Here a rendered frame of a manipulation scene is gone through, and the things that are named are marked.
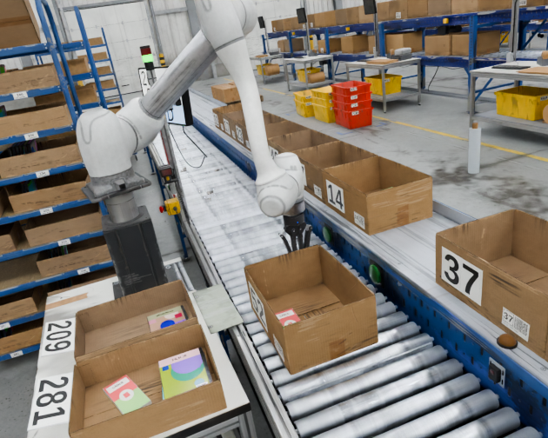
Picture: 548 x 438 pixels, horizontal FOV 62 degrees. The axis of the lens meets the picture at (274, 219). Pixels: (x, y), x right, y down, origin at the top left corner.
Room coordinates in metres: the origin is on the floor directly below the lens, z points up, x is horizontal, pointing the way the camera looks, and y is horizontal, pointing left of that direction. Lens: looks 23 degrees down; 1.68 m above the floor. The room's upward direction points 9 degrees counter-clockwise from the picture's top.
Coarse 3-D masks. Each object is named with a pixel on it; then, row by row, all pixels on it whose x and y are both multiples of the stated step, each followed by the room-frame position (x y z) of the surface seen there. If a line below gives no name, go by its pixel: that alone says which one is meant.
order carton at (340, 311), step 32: (288, 256) 1.44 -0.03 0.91; (320, 256) 1.46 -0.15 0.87; (256, 288) 1.24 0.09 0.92; (288, 288) 1.43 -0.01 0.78; (320, 288) 1.43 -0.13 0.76; (352, 288) 1.23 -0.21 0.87; (320, 320) 1.05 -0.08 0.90; (352, 320) 1.07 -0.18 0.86; (288, 352) 1.02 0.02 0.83; (320, 352) 1.04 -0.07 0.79
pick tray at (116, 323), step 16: (160, 288) 1.47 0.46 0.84; (176, 288) 1.49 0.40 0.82; (112, 304) 1.42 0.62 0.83; (128, 304) 1.44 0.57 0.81; (144, 304) 1.45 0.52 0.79; (160, 304) 1.47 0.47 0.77; (176, 304) 1.47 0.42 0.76; (192, 304) 1.31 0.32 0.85; (80, 320) 1.38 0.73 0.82; (96, 320) 1.40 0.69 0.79; (112, 320) 1.41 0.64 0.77; (128, 320) 1.42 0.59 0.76; (144, 320) 1.40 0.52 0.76; (192, 320) 1.23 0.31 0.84; (80, 336) 1.30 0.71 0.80; (96, 336) 1.35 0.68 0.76; (112, 336) 1.33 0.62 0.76; (128, 336) 1.31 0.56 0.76; (144, 336) 1.18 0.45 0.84; (80, 352) 1.21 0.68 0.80; (96, 352) 1.14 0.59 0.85
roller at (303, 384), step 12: (420, 336) 1.09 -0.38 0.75; (384, 348) 1.07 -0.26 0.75; (396, 348) 1.06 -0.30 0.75; (408, 348) 1.06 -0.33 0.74; (360, 360) 1.03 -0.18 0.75; (372, 360) 1.03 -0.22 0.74; (324, 372) 1.01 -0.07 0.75; (336, 372) 1.00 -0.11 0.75; (348, 372) 1.00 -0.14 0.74; (288, 384) 0.98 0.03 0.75; (300, 384) 0.98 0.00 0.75; (312, 384) 0.98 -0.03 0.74
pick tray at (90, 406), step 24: (168, 336) 1.17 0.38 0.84; (192, 336) 1.19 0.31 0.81; (96, 360) 1.11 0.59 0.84; (120, 360) 1.13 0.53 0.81; (144, 360) 1.15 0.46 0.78; (72, 384) 1.00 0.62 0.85; (96, 384) 1.10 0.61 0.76; (144, 384) 1.06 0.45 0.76; (216, 384) 0.93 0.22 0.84; (72, 408) 0.92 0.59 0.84; (96, 408) 0.99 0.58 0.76; (144, 408) 0.88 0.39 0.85; (168, 408) 0.89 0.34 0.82; (192, 408) 0.91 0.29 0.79; (216, 408) 0.92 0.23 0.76; (72, 432) 0.83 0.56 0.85; (96, 432) 0.84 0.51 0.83; (120, 432) 0.86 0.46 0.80; (144, 432) 0.87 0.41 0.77
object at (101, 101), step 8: (80, 16) 3.72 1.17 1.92; (80, 24) 3.31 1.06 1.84; (88, 40) 3.76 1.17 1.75; (64, 48) 3.28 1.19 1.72; (72, 48) 3.73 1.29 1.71; (88, 48) 3.32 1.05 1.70; (16, 56) 3.62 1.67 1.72; (88, 56) 3.32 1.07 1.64; (88, 72) 3.32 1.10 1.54; (96, 72) 3.32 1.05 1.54; (96, 80) 3.31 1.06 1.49; (80, 104) 3.37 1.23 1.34; (88, 104) 3.29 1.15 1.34; (96, 104) 3.31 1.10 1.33; (104, 104) 3.32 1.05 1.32; (64, 136) 3.34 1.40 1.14; (8, 144) 3.39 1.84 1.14; (0, 152) 3.12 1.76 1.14; (8, 184) 3.11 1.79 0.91
